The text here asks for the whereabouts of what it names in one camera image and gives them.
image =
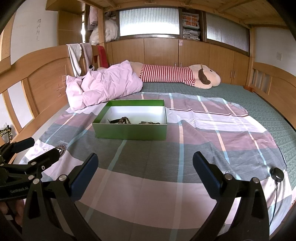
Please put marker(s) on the black round puck with cable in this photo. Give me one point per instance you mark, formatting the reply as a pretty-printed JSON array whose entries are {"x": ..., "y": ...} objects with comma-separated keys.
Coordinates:
[{"x": 278, "y": 176}]

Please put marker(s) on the striped plush dog toy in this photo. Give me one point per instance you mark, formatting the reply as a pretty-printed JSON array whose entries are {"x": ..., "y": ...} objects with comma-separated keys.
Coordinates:
[{"x": 199, "y": 76}]

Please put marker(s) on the wooden headboard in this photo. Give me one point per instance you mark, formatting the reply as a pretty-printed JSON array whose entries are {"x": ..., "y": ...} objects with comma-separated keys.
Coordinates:
[{"x": 42, "y": 74}]

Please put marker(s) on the person's left hand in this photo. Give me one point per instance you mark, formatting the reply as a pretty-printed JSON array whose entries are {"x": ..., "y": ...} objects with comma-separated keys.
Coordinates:
[{"x": 14, "y": 207}]

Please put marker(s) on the wooden wall cabinets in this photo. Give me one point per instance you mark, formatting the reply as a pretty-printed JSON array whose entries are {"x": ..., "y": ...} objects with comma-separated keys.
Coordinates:
[{"x": 229, "y": 63}]

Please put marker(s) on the grey hanging clothes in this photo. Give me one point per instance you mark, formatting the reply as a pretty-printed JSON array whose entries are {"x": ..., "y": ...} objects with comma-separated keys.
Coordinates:
[{"x": 75, "y": 52}]

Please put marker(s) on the wooden footboard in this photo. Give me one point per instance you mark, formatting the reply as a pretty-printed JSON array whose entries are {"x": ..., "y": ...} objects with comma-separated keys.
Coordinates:
[{"x": 275, "y": 86}]

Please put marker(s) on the stacked folded textiles shelf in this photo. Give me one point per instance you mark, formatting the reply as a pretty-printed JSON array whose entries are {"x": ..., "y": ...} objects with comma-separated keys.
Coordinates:
[{"x": 190, "y": 26}]

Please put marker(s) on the pink crumpled pillow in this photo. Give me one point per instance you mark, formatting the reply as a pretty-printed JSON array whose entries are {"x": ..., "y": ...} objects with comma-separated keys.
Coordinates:
[{"x": 100, "y": 86}]

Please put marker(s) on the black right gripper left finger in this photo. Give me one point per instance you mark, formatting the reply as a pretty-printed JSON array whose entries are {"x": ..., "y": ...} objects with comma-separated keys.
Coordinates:
[{"x": 40, "y": 221}]

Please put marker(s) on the red hanging garment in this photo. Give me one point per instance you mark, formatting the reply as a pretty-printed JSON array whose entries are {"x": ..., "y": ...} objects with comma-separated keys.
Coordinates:
[{"x": 103, "y": 61}]

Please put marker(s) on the green cardboard box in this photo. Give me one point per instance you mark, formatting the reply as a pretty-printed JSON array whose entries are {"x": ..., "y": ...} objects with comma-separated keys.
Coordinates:
[{"x": 140, "y": 119}]

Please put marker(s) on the black yellow toy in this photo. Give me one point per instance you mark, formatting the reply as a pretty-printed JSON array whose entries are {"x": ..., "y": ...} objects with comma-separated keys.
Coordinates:
[{"x": 7, "y": 131}]

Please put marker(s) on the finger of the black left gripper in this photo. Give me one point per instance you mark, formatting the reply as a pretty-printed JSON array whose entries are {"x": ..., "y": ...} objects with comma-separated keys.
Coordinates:
[
  {"x": 42, "y": 162},
  {"x": 17, "y": 147}
]

